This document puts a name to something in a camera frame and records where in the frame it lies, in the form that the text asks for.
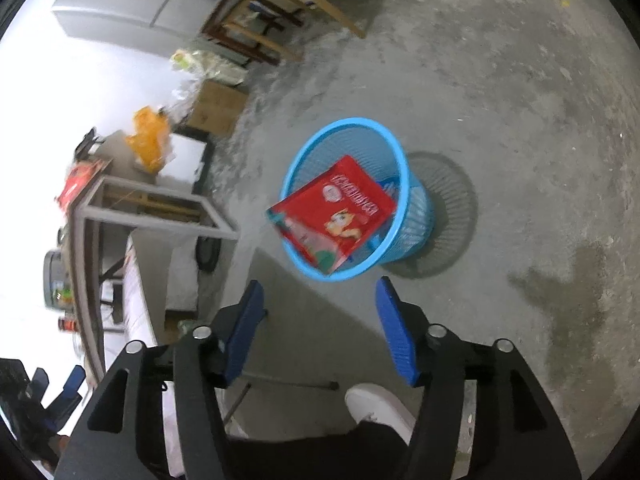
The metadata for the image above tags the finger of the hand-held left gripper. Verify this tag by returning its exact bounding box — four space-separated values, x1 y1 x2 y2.
45 365 86 433
27 368 49 404

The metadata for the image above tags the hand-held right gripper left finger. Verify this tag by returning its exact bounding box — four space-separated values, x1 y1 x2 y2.
54 280 268 480

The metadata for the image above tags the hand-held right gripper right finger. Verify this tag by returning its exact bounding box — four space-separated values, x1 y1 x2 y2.
375 276 583 480

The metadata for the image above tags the blue plastic basket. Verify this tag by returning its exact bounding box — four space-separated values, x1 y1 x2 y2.
279 117 435 281

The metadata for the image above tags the red printed snack bag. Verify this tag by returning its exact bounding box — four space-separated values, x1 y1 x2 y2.
266 155 398 276

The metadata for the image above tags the person's white shoe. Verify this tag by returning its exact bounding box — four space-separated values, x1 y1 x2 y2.
345 384 418 443

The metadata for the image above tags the grey rice cooker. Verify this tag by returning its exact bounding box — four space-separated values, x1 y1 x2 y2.
44 250 73 311

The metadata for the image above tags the grey side table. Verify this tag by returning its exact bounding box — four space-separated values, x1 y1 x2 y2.
62 130 241 386

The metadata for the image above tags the red plastic bag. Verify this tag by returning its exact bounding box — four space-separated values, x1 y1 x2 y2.
56 159 113 208

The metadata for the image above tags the yellow plastic bag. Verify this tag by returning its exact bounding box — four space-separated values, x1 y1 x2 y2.
125 106 173 171

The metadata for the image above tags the large brown cardboard box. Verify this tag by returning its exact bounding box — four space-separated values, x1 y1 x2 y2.
185 82 249 136

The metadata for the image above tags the white plastic bag green label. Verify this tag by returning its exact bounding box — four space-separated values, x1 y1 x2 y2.
170 47 246 86

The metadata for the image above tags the dark wooden stool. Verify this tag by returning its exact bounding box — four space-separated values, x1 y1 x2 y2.
202 0 306 66

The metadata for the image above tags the grey refrigerator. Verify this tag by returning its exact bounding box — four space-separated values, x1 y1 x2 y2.
52 0 226 58

